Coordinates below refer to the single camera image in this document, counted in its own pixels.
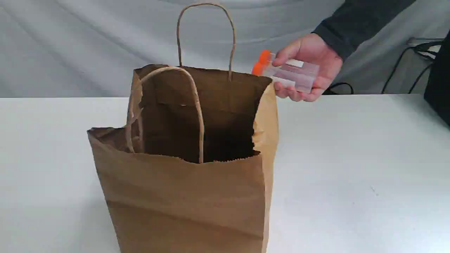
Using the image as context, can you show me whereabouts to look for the person's right hand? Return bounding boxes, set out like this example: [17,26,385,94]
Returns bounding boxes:
[272,33,343,102]

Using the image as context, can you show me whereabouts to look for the clear tubes with orange caps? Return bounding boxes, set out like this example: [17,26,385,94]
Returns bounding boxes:
[252,50,320,93]

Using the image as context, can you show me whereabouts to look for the brown paper bag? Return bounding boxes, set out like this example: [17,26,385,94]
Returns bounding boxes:
[87,4,279,253]

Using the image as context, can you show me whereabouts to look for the dark grey sleeved forearm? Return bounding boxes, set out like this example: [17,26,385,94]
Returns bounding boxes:
[313,0,415,61]

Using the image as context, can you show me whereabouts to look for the grey backdrop cloth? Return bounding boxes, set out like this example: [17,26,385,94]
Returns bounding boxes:
[1,0,449,97]

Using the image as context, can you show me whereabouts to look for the black cable bundle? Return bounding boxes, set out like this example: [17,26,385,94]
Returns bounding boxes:
[381,41,444,94]

